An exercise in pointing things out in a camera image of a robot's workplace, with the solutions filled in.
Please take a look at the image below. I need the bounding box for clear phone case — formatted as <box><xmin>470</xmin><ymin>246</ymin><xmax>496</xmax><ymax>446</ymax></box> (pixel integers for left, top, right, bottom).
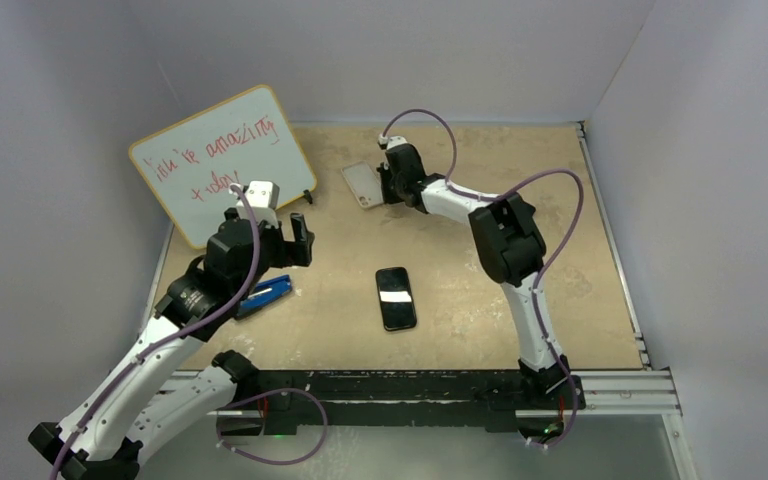
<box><xmin>341</xmin><ymin>162</ymin><xmax>384</xmax><ymax>210</ymax></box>

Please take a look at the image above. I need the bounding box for black phone case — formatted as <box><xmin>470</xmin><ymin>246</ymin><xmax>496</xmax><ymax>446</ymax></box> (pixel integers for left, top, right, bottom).
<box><xmin>375</xmin><ymin>266</ymin><xmax>418</xmax><ymax>333</ymax></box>

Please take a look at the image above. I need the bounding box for black smartphone white edge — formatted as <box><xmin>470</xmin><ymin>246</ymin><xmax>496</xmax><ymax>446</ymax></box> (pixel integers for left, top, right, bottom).
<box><xmin>378</xmin><ymin>270</ymin><xmax>415</xmax><ymax>329</ymax></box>

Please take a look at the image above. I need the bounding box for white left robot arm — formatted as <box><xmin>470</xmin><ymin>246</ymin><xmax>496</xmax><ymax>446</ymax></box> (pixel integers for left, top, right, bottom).
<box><xmin>29</xmin><ymin>206</ymin><xmax>315</xmax><ymax>479</ymax></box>

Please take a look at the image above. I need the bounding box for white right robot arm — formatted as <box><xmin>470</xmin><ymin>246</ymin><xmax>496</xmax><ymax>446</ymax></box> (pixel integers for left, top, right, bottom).
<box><xmin>377</xmin><ymin>136</ymin><xmax>569</xmax><ymax>407</ymax></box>

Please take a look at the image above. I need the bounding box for yellow framed whiteboard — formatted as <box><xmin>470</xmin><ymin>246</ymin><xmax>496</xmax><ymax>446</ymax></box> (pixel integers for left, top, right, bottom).
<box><xmin>128</xmin><ymin>85</ymin><xmax>318</xmax><ymax>249</ymax></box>

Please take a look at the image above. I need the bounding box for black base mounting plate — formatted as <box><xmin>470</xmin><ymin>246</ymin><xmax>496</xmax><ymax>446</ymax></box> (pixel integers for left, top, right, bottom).
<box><xmin>211</xmin><ymin>350</ymin><xmax>586</xmax><ymax>441</ymax></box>

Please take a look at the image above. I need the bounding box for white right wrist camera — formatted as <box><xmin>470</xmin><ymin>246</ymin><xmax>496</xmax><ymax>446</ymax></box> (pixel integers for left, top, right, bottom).
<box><xmin>377</xmin><ymin>134</ymin><xmax>408</xmax><ymax>151</ymax></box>

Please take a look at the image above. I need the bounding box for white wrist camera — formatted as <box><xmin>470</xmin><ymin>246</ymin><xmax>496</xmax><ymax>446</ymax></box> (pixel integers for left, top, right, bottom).
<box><xmin>229</xmin><ymin>181</ymin><xmax>280</xmax><ymax>228</ymax></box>
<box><xmin>377</xmin><ymin>134</ymin><xmax>408</xmax><ymax>151</ymax></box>

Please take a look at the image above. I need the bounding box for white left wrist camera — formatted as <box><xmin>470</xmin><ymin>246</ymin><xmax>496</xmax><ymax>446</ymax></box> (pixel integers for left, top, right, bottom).
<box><xmin>229</xmin><ymin>181</ymin><xmax>280</xmax><ymax>228</ymax></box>

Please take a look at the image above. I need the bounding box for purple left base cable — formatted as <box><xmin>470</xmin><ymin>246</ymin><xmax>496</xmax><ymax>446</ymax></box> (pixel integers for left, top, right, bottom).
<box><xmin>215</xmin><ymin>387</ymin><xmax>328</xmax><ymax>466</ymax></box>

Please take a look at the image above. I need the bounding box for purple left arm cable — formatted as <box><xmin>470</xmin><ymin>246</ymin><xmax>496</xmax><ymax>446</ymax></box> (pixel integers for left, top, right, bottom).
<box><xmin>46</xmin><ymin>184</ymin><xmax>263</xmax><ymax>480</ymax></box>

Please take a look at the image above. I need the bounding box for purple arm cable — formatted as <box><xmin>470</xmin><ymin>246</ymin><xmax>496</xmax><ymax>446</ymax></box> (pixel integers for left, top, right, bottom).
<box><xmin>46</xmin><ymin>184</ymin><xmax>263</xmax><ymax>480</ymax></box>
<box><xmin>378</xmin><ymin>108</ymin><xmax>586</xmax><ymax>452</ymax></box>

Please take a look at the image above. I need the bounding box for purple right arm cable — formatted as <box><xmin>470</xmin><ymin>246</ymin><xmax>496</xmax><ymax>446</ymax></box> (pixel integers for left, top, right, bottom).
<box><xmin>378</xmin><ymin>108</ymin><xmax>586</xmax><ymax>452</ymax></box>

